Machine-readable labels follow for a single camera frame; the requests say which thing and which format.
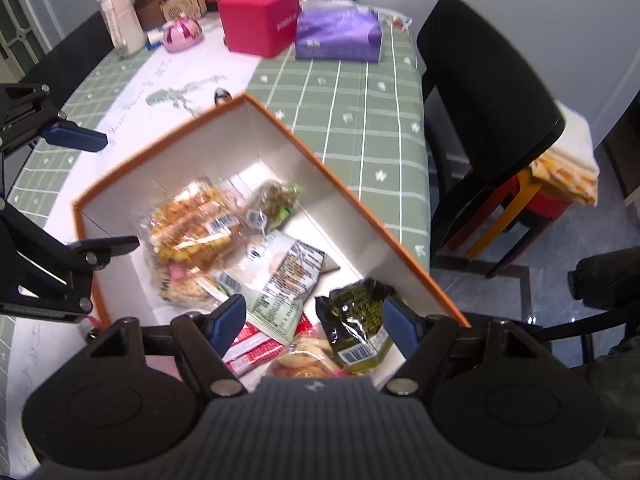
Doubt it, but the clear packet of brown cubes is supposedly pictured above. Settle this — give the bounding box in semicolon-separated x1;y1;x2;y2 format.
245;179;306;233

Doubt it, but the red orange stool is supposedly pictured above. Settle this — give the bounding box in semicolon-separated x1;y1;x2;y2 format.
447;164;572;262

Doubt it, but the orange cardboard box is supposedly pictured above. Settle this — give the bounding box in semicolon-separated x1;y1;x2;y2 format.
71;92;473;391

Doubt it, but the white blue snack packet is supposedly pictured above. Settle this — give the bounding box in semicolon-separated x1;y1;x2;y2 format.
215;232;328;346

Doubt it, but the woven basket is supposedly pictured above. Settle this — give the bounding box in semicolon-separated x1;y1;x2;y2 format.
160;0;209;22

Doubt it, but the magenta box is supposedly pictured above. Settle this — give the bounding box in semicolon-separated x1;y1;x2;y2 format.
218;0;303;59

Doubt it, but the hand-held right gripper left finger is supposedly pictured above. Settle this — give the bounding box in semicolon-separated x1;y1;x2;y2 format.
89;293;249;400

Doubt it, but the dark green snack packet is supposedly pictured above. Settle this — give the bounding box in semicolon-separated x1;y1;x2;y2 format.
314;277;401;375

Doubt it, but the large round cracker packet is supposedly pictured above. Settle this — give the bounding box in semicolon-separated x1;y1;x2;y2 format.
140;177;263;281

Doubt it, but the small round rice cake packet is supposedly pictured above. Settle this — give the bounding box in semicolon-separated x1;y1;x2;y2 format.
157;265;228;311

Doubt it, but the brown lidded pot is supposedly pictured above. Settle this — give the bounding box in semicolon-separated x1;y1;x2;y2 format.
131;0;172;32

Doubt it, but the white bottle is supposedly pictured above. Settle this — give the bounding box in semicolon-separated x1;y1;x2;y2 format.
94;0;146;57

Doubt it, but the purple tissue pack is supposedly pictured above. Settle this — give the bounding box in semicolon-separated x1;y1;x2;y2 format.
294;1;384;64

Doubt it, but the red white snack packet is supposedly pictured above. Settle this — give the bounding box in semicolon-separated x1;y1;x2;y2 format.
222;322;287;379

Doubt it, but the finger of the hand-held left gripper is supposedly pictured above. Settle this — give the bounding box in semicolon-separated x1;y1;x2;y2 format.
0;82;109;160
0;199;142;323

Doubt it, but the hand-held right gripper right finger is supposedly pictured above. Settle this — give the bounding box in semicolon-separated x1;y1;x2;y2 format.
382;295;538;398

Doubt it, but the pink round container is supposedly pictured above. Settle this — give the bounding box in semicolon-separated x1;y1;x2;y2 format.
162;16;204;54

